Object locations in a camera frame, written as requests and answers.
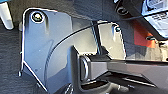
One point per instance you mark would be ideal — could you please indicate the grey robot torso limb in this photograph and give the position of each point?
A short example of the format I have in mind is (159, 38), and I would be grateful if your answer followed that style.
(126, 68)

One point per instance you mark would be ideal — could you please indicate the round silver base screw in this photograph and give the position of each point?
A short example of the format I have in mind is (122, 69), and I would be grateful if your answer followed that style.
(36, 16)

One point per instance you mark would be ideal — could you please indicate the white furniture leg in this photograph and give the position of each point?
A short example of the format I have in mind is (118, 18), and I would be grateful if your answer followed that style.
(6, 15)

